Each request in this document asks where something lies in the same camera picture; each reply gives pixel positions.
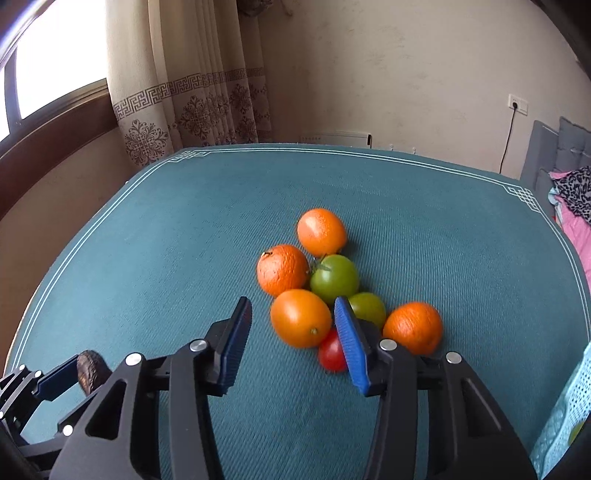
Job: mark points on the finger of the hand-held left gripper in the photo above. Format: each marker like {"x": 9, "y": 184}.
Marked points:
{"x": 74, "y": 417}
{"x": 55, "y": 378}

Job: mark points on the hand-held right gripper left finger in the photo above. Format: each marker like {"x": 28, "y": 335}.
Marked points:
{"x": 235, "y": 341}

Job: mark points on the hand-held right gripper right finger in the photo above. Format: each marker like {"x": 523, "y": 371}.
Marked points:
{"x": 351, "y": 346}

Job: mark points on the red tomato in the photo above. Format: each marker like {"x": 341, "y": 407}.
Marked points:
{"x": 333, "y": 353}

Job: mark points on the dark brown avocado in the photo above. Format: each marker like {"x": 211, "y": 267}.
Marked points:
{"x": 92, "y": 369}

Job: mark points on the smooth orange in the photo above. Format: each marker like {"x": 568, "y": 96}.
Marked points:
{"x": 300, "y": 318}

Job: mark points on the green tomato with stem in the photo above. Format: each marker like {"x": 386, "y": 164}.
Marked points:
{"x": 334, "y": 278}

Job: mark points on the light blue lattice basket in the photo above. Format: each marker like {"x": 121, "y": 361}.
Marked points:
{"x": 561, "y": 415}

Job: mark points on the white radiator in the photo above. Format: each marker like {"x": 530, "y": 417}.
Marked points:
{"x": 337, "y": 138}

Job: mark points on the pile of clothes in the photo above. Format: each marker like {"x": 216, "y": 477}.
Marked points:
{"x": 579, "y": 240}

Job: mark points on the grey sofa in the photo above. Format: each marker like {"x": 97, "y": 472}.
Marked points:
{"x": 535, "y": 166}

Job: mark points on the leopard print cloth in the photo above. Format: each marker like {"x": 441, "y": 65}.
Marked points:
{"x": 575, "y": 189}

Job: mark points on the beige patterned curtain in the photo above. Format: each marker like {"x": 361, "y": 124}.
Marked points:
{"x": 184, "y": 69}

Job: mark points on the grey cushion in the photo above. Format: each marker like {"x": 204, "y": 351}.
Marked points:
{"x": 572, "y": 143}

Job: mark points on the brown curtain tieback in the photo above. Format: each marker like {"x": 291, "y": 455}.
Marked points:
{"x": 254, "y": 7}

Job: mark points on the wooden window frame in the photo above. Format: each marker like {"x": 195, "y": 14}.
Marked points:
{"x": 60, "y": 124}

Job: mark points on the white wall socket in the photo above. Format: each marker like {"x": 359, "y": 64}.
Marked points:
{"x": 518, "y": 104}

